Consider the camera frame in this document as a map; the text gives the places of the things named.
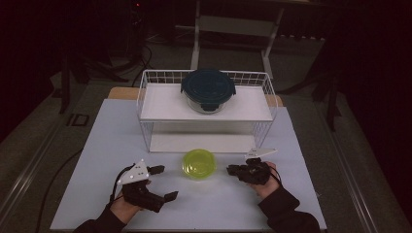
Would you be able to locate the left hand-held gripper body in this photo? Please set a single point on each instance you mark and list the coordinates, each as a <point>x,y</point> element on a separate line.
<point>135,173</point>

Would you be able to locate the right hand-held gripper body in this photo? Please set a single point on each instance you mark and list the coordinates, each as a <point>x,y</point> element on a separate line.
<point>256,173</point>

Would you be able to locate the yellow-green round lidded container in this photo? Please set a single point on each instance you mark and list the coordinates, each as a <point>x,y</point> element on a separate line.
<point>198,163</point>

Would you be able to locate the dark round lidded container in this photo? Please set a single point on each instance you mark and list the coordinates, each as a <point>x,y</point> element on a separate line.
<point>207,85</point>

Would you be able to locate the person's right hand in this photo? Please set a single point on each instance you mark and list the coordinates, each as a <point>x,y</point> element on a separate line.
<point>269,189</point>

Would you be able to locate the person's left hand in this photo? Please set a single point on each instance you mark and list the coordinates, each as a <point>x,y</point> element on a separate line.
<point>124,210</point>

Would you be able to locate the pale blue table mat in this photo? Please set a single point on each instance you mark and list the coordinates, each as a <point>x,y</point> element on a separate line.
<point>97,145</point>

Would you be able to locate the black floor outlet box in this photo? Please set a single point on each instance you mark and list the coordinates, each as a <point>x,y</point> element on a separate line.
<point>78,119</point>

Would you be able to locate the black metal stand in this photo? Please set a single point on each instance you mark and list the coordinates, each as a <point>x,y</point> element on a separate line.
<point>332,97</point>

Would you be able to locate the metal floor rail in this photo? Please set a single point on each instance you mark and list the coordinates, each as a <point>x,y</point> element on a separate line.
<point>348,174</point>
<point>29,168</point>

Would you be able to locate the white metal frame stand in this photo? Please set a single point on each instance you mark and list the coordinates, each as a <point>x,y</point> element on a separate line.
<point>236,26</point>

